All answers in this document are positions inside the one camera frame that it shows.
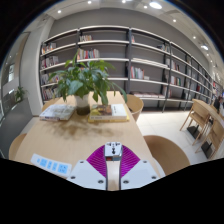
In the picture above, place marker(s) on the green potted plant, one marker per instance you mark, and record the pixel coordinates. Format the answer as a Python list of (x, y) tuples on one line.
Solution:
[(83, 80)]

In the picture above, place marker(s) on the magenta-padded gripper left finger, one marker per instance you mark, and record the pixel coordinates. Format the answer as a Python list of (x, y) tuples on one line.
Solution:
[(81, 173)]

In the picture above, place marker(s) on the small green floor plant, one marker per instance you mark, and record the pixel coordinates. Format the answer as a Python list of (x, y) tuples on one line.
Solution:
[(19, 93)]

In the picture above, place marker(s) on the small white charger block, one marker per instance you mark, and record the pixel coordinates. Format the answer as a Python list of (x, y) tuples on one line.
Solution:
[(113, 150)]

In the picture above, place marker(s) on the yellow book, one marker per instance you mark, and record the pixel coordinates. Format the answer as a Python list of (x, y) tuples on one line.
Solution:
[(110, 120)]

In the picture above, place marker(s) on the light wooden chair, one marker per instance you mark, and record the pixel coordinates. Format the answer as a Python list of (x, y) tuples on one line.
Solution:
[(49, 104), (16, 146), (166, 155), (136, 106)]

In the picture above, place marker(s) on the white-covered book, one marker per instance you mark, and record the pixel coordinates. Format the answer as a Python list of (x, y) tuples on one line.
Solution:
[(57, 112)]

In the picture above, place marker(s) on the group of ceiling lights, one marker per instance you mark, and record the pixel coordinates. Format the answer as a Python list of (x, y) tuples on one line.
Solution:
[(155, 5)]

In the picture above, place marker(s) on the white power strip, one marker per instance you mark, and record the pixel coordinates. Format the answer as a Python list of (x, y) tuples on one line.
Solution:
[(50, 164)]

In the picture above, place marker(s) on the grey bookshelf unit with books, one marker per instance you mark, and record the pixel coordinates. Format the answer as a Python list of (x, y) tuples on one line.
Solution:
[(150, 60)]

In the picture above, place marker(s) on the person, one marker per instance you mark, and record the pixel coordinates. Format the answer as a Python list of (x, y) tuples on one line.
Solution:
[(220, 104)]

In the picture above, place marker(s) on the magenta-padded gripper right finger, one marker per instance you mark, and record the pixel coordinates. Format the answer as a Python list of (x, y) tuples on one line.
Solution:
[(143, 173)]

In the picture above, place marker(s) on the dark photo-covered book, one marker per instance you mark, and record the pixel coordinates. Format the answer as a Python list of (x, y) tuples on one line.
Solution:
[(108, 111)]

